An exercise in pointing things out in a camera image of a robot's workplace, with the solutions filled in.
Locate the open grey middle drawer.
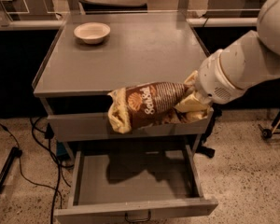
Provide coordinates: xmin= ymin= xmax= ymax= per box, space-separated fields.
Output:
xmin=54 ymin=144 xmax=217 ymax=224

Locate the black floor cable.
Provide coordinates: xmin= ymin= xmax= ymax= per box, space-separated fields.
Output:
xmin=0 ymin=117 xmax=63 ymax=210

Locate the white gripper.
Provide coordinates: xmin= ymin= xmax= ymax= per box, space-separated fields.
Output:
xmin=175 ymin=49 xmax=245 ymax=123

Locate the black floor stand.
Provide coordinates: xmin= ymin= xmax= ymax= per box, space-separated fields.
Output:
xmin=0 ymin=147 xmax=22 ymax=190

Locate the grey top drawer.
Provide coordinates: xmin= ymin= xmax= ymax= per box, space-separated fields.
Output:
xmin=48 ymin=109 xmax=213 ymax=142

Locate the black cable bundle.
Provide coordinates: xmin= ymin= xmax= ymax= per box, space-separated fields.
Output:
xmin=29 ymin=116 xmax=75 ymax=224

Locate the grey drawer cabinet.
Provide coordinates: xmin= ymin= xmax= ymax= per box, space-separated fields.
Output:
xmin=31 ymin=12 xmax=227 ymax=161

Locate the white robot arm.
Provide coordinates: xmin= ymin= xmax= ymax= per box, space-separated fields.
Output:
xmin=175 ymin=0 xmax=280 ymax=113

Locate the brown chip bag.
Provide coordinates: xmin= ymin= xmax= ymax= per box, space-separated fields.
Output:
xmin=108 ymin=82 xmax=194 ymax=133

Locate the wheeled cart base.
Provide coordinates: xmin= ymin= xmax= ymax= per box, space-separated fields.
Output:
xmin=259 ymin=110 xmax=280 ymax=140

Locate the white bowl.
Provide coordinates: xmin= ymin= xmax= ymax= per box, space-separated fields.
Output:
xmin=74 ymin=22 xmax=111 ymax=45

